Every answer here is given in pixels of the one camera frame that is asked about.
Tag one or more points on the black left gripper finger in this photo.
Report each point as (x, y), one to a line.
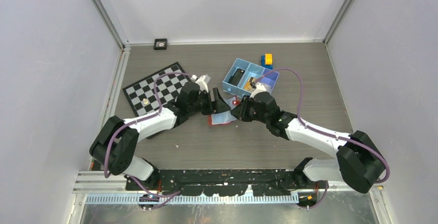
(217, 103)
(225, 107)

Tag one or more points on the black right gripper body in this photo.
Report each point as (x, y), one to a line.
(251, 113)

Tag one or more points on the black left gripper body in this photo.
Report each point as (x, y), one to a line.
(202, 104)

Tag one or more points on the red leather card holder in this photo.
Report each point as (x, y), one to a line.
(225, 117)

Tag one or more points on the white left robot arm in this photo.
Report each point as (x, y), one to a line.
(115, 144)

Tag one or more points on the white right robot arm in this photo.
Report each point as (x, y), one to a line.
(355, 160)

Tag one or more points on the black card in drawer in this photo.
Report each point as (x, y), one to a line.
(236, 77)

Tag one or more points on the orange card in drawer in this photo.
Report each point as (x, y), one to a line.
(250, 84)

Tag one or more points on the light blue left drawer box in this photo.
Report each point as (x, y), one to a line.
(228, 88)

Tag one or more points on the light blue drawer box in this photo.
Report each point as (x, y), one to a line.
(228, 88)
(251, 70)

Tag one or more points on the light blue middle drawer box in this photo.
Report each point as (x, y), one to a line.
(251, 70)

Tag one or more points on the purple drawer box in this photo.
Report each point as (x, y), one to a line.
(269, 81)

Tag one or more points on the blue orange toy block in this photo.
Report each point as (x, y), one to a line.
(267, 61)

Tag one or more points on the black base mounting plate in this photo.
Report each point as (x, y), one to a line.
(227, 182)

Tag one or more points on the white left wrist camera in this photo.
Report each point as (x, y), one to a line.
(201, 81)

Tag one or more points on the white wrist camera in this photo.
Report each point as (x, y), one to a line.
(201, 81)
(259, 88)

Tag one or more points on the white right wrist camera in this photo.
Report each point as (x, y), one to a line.
(259, 88)

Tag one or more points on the black square wall socket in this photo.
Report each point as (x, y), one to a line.
(160, 44)

